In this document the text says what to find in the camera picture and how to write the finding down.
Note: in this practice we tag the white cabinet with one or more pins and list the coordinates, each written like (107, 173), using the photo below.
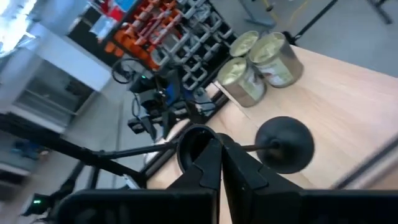
(62, 62)

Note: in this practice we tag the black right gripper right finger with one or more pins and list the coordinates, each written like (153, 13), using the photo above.
(280, 205)

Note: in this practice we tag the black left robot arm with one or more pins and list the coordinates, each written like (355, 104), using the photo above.
(152, 96)

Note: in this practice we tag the silver scented candle tin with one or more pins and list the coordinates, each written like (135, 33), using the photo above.
(276, 68)
(245, 90)
(244, 43)

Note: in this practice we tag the black candlestick holder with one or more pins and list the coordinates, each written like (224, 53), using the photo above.
(284, 146)

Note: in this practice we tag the parts rack with orange bins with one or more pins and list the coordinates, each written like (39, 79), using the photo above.
(174, 28)

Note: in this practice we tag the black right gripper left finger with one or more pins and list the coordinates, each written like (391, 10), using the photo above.
(155, 208)

